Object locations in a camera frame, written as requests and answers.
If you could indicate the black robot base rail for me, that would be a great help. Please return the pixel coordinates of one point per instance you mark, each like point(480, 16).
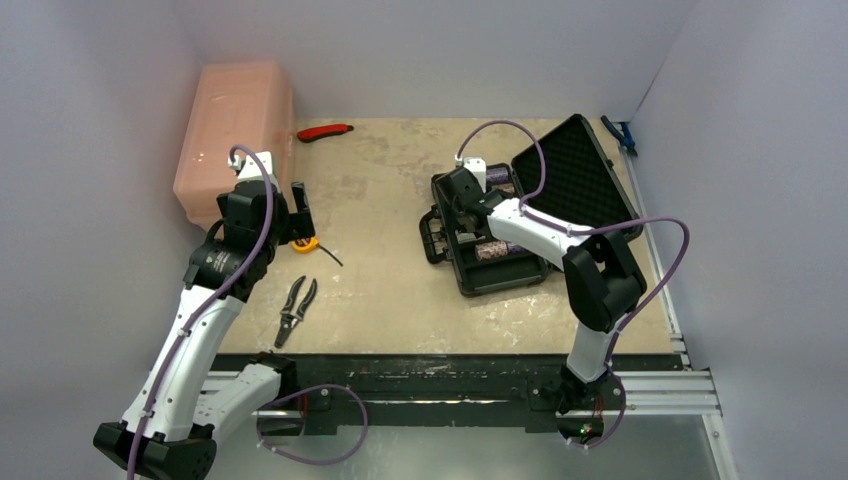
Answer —
point(474, 390)

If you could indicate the yellow tape measure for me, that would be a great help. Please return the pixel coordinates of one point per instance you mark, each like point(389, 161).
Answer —
point(310, 244)

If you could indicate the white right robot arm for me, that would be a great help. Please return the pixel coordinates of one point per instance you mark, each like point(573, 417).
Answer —
point(603, 280)

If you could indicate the purple chip stack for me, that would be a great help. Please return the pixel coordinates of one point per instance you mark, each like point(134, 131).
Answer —
point(497, 176)

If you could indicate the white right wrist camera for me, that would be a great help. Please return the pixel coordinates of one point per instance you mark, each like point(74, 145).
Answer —
point(476, 166)

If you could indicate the blue handled pliers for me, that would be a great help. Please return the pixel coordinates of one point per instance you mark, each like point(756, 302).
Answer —
point(620, 131)

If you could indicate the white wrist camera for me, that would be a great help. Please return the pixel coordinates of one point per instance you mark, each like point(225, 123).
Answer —
point(253, 168)
point(476, 166)

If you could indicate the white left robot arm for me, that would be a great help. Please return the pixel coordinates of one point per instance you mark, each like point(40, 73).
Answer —
point(168, 432)

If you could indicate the pink plastic storage box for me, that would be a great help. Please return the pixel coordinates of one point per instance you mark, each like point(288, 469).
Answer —
point(248, 103)

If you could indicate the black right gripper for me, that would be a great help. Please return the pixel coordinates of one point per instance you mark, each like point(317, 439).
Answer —
point(457, 201)

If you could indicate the orange purple chip row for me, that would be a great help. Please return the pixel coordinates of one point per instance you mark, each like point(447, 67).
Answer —
point(497, 250)

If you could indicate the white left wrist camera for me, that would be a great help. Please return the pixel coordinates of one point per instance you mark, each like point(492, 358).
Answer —
point(253, 168)

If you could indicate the black handled pliers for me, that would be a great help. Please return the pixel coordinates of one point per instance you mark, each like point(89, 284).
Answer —
point(294, 310)

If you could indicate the black poker set case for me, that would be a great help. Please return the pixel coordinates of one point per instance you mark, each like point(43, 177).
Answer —
point(578, 185)

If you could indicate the red utility knife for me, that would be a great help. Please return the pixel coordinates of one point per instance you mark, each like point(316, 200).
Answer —
point(313, 134)

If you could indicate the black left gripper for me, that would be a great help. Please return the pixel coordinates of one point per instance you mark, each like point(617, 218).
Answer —
point(296, 225)

